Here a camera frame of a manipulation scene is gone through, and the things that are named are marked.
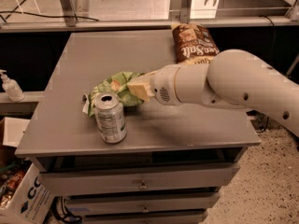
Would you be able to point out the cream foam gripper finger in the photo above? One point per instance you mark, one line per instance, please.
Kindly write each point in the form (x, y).
(141, 88)

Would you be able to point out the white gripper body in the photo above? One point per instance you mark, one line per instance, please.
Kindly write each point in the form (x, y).
(163, 85)

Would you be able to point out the green jalapeno chip bag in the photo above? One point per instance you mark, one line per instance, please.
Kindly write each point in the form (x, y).
(116, 84)

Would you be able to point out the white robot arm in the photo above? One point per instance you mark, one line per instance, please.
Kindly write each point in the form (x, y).
(233, 79)

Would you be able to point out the silver 7up soda can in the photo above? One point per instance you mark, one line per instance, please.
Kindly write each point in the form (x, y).
(108, 111)

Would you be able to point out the brown sea salt chip bag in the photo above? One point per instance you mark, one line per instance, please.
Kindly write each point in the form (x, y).
(193, 43)

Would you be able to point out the grey drawer cabinet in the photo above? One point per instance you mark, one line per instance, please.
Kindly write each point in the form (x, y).
(170, 166)

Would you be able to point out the white pump bottle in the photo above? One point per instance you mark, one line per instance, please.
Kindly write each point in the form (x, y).
(11, 87)

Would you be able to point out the white cardboard box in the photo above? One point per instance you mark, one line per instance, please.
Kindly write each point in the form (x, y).
(30, 201)

